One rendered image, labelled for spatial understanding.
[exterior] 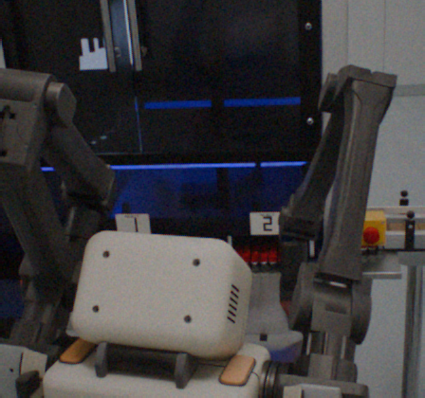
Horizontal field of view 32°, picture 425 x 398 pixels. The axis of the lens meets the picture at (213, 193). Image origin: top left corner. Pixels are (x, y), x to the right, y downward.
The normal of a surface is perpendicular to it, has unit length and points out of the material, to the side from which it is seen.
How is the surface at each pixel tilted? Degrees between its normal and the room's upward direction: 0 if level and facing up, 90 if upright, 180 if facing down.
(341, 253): 52
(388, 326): 0
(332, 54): 90
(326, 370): 38
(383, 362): 0
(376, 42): 90
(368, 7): 90
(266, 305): 0
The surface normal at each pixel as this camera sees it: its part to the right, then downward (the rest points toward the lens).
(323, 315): 0.11, -0.44
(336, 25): -0.12, 0.40
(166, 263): -0.25, -0.32
